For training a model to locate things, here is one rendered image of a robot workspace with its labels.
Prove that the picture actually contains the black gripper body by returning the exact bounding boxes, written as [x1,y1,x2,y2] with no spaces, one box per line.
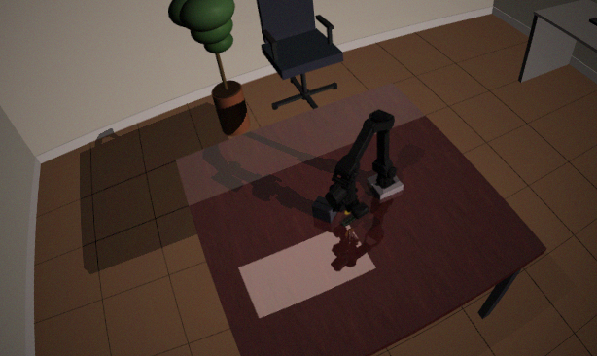
[346,188,369,219]

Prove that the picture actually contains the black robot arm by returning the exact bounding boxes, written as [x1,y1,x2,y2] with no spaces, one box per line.
[325,110,397,213]

